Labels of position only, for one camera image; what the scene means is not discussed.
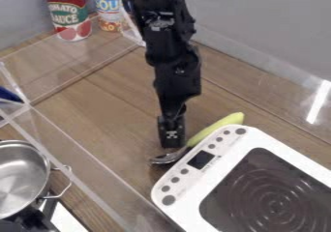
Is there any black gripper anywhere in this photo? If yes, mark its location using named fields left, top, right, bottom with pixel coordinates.
left=154, top=48, right=202, bottom=148

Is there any green handled metal spoon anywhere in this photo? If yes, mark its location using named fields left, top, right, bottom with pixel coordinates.
left=150, top=112, right=244, bottom=165

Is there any white and black stove top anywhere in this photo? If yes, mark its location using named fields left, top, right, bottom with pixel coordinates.
left=152, top=125, right=331, bottom=232

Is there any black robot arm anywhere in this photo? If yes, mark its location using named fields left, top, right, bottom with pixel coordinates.
left=122, top=0, right=202, bottom=148

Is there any black stove under pot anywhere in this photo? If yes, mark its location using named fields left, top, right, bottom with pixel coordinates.
left=0, top=199, right=60, bottom=232

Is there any stainless steel pot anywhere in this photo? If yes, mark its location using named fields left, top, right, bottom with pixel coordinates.
left=0, top=140, right=73, bottom=219

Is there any alphabet soup can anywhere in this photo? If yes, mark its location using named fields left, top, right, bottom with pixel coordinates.
left=94, top=0, right=129, bottom=32

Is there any blue object at left edge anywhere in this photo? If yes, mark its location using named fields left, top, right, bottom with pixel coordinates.
left=0, top=86, right=23, bottom=102

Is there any tomato sauce can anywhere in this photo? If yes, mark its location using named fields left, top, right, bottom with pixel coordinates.
left=47, top=0, right=93, bottom=42

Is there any clear acrylic corner bracket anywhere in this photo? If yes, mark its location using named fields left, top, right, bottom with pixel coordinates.
left=121, top=8, right=146, bottom=47

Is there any clear acrylic left bracket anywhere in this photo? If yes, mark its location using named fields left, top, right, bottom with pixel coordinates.
left=0, top=61, right=32, bottom=129

